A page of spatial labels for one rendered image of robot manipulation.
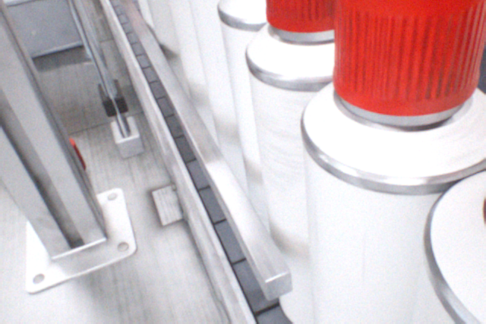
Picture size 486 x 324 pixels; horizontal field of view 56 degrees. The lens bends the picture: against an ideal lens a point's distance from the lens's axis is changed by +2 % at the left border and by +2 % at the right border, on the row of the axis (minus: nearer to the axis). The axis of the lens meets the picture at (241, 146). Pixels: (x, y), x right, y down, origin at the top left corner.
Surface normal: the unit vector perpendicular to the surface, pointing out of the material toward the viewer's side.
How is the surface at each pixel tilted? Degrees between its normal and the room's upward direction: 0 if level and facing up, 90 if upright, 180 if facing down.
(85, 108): 0
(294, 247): 90
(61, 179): 90
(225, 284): 0
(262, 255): 0
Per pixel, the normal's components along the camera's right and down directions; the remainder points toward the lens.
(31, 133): 0.36, 0.54
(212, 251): -0.13, -0.78
